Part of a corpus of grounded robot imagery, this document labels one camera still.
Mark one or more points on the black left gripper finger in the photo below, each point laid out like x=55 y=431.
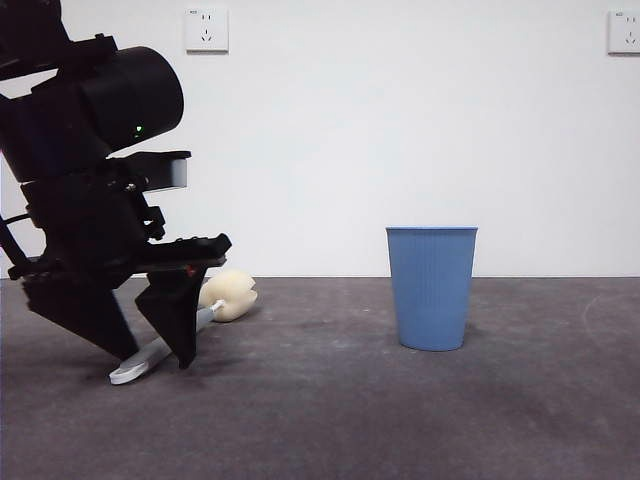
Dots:
x=175 y=315
x=80 y=315

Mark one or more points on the blue ribbed plastic cup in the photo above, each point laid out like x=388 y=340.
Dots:
x=431 y=290

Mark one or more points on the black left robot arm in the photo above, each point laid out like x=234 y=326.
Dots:
x=125 y=90

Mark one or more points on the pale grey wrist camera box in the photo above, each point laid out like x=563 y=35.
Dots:
x=179 y=174

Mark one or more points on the white wall socket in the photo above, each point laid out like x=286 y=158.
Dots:
x=625 y=32
x=207 y=30

